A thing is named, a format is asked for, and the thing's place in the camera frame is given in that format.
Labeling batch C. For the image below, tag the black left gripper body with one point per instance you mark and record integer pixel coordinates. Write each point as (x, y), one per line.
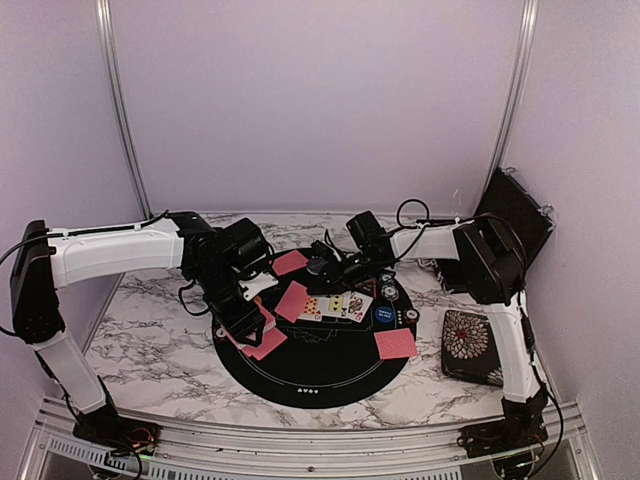
(216, 286)

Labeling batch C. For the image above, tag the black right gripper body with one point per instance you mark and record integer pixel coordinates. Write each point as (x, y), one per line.
(344, 278)

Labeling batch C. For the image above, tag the grey chip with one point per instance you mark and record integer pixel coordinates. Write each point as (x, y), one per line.
(390, 293)

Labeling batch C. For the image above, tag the black dealer button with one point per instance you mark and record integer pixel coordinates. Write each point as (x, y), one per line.
(317, 266)

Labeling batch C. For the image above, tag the blue small blind button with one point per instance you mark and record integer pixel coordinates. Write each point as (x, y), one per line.
(386, 317)

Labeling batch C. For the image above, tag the red card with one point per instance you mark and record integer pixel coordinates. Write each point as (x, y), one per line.
(289, 262)
(395, 344)
(259, 352)
(270, 341)

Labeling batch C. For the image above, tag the red chip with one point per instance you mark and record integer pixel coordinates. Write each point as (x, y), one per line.
(411, 316)

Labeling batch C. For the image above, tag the red playing card deck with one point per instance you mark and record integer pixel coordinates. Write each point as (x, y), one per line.
(246, 324)

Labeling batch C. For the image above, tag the face-down burn card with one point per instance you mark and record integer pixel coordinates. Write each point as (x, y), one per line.
(293, 302)

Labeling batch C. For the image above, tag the queen of hearts card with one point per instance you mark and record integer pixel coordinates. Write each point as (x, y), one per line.
(314, 308)

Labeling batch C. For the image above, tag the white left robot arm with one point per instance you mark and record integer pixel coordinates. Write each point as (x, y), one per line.
(54, 266)

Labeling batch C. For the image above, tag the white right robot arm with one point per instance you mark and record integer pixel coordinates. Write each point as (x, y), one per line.
(515, 342)

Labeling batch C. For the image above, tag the round black poker mat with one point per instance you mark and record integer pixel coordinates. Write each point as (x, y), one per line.
(324, 364)

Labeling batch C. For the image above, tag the floral patterned pouch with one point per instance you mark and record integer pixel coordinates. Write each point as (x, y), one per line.
(468, 349)

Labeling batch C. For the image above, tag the black poker chip case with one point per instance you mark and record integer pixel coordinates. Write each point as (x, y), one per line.
(510, 220)

